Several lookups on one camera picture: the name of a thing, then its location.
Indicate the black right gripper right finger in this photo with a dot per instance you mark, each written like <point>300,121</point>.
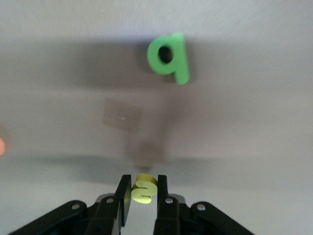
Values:
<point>168,218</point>

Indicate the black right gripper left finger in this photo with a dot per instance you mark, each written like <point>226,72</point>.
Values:
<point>105,218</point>

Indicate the yellow foam letter s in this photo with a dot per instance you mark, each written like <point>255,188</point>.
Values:
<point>143,192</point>

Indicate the green foam letter b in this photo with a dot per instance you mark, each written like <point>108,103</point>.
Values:
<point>180,62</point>

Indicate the orange foam letter e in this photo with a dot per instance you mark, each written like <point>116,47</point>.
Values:
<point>2,147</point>

